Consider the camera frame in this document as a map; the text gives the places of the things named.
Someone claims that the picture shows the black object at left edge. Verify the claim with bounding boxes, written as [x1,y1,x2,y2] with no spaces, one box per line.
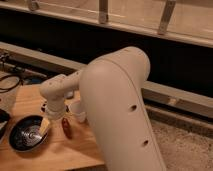
[0,109,10,139]

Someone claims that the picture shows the red pepper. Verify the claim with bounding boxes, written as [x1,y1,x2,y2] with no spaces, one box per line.
[62,118,72,139]

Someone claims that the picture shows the black ceramic bowl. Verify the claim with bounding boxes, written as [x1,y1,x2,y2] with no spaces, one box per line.
[8,115,47,152]

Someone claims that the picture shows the white cup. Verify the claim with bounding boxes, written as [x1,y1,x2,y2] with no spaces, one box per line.
[69,101,86,123]

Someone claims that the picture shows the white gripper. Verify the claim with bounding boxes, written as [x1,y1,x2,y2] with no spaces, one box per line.
[39,105,67,134]

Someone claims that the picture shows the black cable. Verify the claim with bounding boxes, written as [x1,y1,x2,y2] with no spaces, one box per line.
[0,73,24,94]

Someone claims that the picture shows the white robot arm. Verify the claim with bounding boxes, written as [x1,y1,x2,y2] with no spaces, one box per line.
[40,46,166,171]

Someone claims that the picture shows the blue cloth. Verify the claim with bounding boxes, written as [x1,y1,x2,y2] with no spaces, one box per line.
[24,78,43,85]

